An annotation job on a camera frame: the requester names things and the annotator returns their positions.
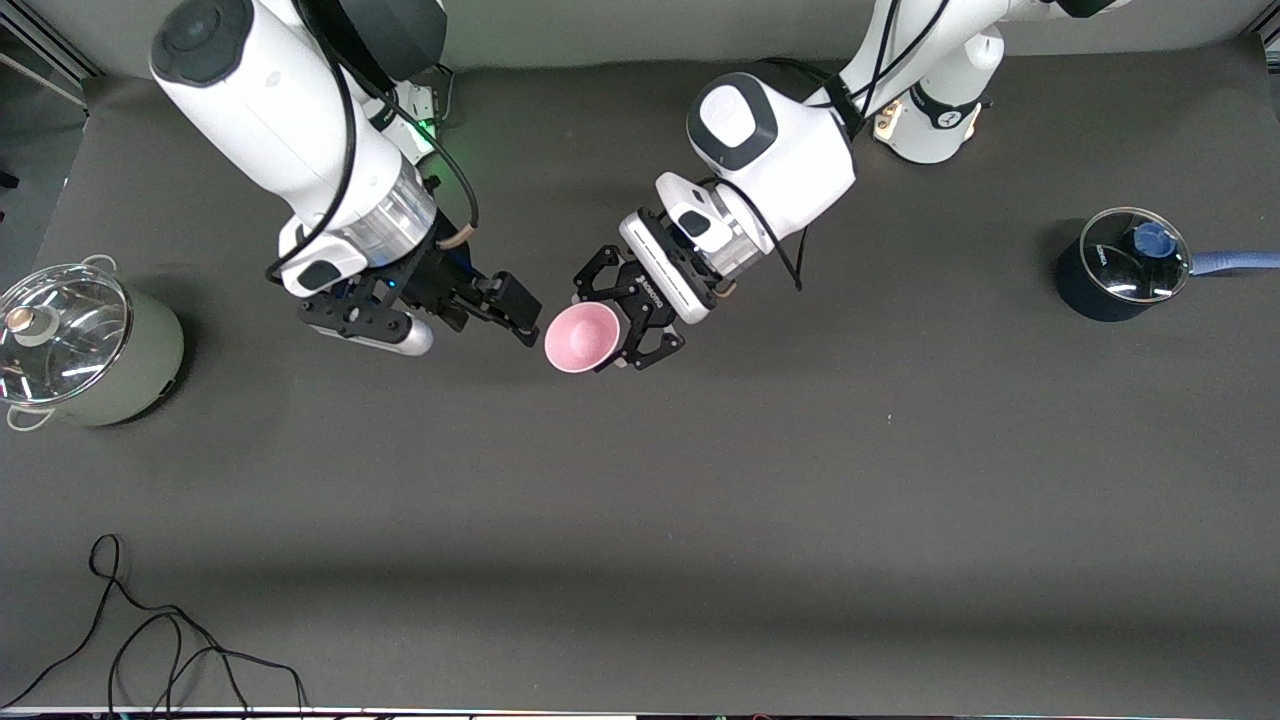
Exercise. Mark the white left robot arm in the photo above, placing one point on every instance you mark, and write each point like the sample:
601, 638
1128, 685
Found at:
800, 150

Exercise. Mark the aluminium frame rail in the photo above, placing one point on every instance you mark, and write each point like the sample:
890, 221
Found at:
50, 60

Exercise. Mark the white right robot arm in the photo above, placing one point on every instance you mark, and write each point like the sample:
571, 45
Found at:
270, 110

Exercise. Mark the glass lid with blue knob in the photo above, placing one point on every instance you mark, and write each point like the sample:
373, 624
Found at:
1115, 265

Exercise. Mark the dark blue saucepan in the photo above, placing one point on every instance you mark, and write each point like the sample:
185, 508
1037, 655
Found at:
1085, 290

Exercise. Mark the pink plastic cup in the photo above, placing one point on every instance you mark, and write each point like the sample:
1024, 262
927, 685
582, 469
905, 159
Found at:
580, 338

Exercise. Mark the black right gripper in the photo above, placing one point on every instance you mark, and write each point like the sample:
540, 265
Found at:
432, 279

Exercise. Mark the glass lid with beige knob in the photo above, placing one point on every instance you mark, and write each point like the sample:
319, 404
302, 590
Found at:
80, 340

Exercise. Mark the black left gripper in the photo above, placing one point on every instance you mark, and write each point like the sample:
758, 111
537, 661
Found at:
628, 287

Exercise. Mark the pale green cooking pot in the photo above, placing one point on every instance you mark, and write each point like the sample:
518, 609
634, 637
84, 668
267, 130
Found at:
140, 360

